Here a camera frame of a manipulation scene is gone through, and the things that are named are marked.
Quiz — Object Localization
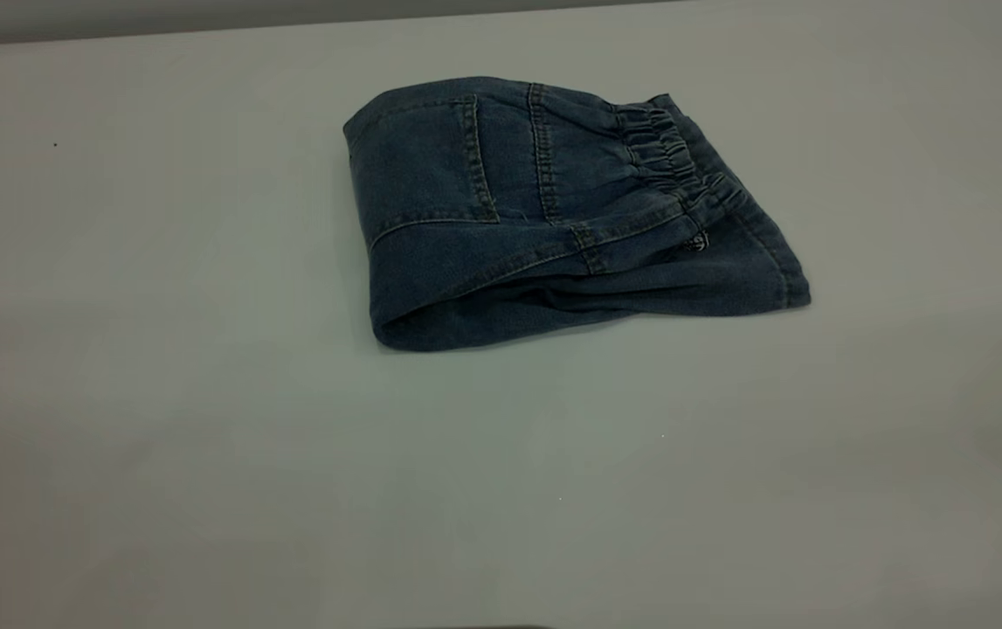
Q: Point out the blue denim children's pants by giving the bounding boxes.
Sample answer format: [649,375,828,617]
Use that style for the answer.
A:
[343,76,812,353]

